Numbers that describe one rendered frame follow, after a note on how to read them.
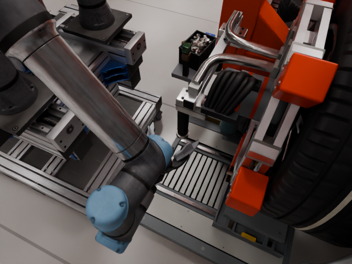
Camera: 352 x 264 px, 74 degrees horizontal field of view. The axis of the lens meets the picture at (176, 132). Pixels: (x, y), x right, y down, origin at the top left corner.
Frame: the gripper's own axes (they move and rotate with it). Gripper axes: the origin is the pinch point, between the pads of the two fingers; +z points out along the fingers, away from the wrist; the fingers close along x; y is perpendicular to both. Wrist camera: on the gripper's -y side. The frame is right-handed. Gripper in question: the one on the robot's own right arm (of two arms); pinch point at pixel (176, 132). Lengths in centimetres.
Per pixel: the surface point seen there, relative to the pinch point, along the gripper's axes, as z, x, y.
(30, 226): -45, 72, -83
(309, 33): 23.0, -23.9, 25.8
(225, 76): 6.5, -9.8, 21.0
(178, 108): 2.5, 0.2, 8.6
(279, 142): -2.2, -25.9, 15.9
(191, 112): 2.4, -3.6, 8.5
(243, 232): -1, -37, -65
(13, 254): -60, 69, -83
